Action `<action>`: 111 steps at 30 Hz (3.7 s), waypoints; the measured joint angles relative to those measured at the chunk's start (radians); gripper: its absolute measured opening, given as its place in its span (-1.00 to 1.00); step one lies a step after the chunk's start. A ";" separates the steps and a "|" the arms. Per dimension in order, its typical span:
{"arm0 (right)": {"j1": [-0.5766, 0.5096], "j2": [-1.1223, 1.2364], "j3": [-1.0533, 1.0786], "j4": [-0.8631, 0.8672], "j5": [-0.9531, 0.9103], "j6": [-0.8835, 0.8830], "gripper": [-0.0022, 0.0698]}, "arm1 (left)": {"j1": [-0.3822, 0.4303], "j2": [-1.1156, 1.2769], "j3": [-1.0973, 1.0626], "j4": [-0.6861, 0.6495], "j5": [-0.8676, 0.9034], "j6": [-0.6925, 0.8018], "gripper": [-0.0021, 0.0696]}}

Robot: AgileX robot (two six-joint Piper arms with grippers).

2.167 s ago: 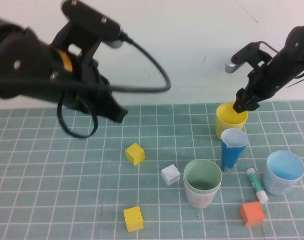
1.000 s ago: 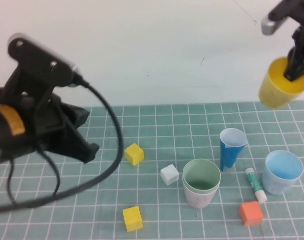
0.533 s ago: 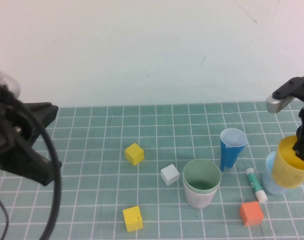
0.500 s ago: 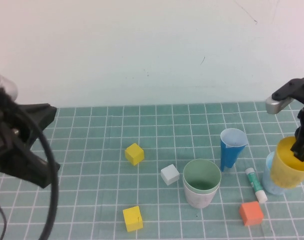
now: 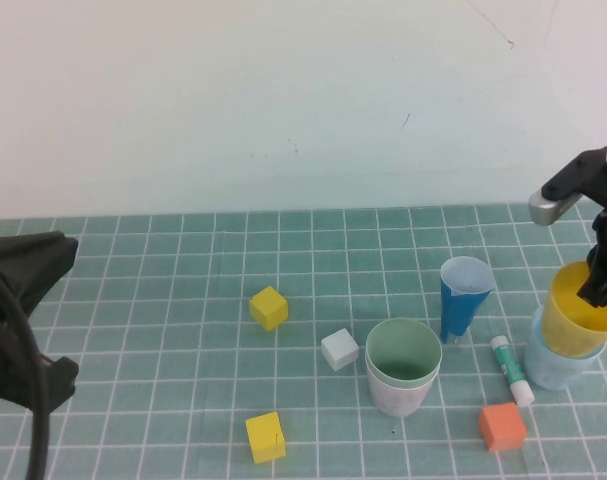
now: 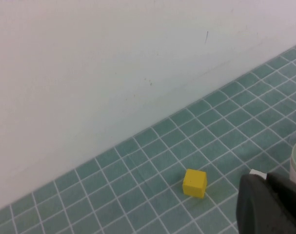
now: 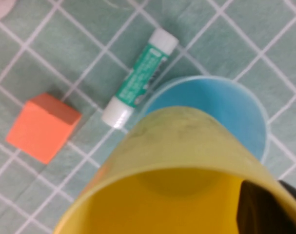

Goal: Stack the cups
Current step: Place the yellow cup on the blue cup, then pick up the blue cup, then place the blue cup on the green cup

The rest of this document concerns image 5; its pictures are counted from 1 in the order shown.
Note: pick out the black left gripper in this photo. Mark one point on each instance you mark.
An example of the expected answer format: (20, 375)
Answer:
(0, 350)

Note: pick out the yellow plastic cup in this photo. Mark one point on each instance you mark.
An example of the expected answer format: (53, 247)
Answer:
(568, 330)

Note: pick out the light blue plastic cup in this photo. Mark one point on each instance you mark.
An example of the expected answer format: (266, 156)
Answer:
(548, 372)

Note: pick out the green white glue stick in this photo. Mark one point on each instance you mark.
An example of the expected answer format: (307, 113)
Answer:
(508, 367)

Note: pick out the dark blue cone cup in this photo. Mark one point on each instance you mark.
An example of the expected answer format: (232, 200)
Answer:
(458, 312)

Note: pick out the green plastic cup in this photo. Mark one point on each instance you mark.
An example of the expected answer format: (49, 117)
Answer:
(403, 345)

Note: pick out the pink plastic cup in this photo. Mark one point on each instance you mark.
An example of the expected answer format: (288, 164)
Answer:
(398, 400)

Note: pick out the green checked tablecloth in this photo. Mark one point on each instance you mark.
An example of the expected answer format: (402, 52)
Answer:
(183, 350)

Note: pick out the orange cube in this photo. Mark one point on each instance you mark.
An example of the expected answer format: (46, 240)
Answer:
(503, 427)

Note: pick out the plain yellow cube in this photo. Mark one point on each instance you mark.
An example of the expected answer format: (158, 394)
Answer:
(268, 307)

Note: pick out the yellow cube with dark crack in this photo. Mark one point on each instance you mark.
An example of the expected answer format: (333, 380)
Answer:
(265, 437)

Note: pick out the white cube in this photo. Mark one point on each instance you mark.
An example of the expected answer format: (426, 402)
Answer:
(339, 350)

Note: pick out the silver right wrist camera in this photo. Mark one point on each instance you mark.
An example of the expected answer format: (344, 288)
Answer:
(553, 207)

